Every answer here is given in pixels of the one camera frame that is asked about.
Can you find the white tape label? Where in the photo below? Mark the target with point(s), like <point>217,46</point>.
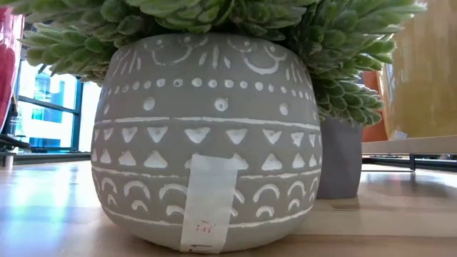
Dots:
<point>209,200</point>

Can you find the wooden shelf black metal frame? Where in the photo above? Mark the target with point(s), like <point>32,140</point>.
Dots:
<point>410,145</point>

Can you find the red mug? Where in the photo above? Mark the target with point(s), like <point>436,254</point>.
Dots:
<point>9,71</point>

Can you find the succulent in grey patterned pot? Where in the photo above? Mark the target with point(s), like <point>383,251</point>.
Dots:
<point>207,107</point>

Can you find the orange mug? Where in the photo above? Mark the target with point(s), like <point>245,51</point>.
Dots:
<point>373,132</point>

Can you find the blue framed window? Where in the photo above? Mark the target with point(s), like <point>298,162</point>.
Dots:
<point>76,118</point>

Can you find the lavender mug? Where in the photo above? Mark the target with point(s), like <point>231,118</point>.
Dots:
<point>339,164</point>

